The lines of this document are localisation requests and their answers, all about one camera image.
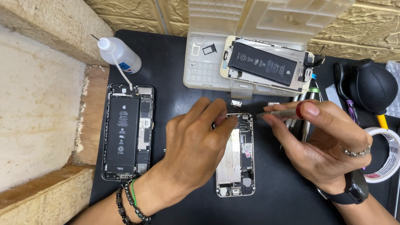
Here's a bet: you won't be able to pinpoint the person's left hand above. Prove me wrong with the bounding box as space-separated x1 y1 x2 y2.
139 97 240 217

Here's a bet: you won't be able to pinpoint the black battery grey symbols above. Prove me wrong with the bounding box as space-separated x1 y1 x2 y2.
228 41 298 87

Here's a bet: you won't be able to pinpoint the black bead bracelet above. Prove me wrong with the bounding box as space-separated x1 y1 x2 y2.
116 184 139 225
124 179 156 223

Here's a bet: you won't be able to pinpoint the person's right hand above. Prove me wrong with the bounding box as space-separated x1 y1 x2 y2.
262 101 373 192

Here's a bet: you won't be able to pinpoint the silver screwdriver red ring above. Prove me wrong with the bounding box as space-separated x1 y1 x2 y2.
256 101 306 120

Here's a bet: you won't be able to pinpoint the black work mat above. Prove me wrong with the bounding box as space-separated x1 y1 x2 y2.
89 30 400 225

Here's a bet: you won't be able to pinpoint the plain silver screwdriver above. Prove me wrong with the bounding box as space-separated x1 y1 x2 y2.
284 95 301 129

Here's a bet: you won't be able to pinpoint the black air blower yellow nozzle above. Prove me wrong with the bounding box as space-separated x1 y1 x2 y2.
348 58 399 130

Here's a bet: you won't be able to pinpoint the tall black phone battery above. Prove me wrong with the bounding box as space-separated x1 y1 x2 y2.
105 96 140 166

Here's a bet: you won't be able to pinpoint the clear squeeze bottle with needle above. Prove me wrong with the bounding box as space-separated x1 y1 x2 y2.
91 34 142 74

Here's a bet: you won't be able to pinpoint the silver screwdriver blue ring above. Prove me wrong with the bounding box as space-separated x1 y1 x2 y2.
291 74 318 131

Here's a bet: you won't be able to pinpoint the black tweezers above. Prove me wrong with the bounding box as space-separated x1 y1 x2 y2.
304 45 326 68

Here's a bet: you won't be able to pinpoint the grey metal scraper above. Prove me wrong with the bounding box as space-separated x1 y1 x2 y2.
325 84 343 110

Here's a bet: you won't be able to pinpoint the silver phone body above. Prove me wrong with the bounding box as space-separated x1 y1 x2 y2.
215 113 256 198

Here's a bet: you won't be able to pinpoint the white tape roll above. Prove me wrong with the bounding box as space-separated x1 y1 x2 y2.
362 127 400 184

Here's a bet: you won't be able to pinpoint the black smartwatch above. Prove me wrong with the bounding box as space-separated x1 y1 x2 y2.
316 170 370 206

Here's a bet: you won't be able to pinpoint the green wrist string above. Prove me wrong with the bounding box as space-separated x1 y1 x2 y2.
130 179 138 207

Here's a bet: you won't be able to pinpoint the gold phone screen assembly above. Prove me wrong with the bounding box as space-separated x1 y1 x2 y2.
220 35 315 94

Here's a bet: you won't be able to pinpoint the silver screwdriver green ring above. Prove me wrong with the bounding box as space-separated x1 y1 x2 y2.
301 87 321 143

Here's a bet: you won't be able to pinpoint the clear plastic bag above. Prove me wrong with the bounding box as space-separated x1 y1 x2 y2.
385 60 400 119

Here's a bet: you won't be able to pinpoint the clear plastic parts box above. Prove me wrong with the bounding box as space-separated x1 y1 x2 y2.
183 0 355 100

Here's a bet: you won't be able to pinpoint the open black phone body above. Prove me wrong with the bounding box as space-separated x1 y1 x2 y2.
101 83 155 182

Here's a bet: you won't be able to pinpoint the black brush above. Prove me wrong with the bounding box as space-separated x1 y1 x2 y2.
334 62 358 124

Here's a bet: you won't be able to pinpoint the black sim tray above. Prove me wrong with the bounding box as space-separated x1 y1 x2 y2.
202 43 218 56

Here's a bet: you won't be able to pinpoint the silver finger ring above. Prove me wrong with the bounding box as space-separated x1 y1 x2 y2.
340 144 371 158

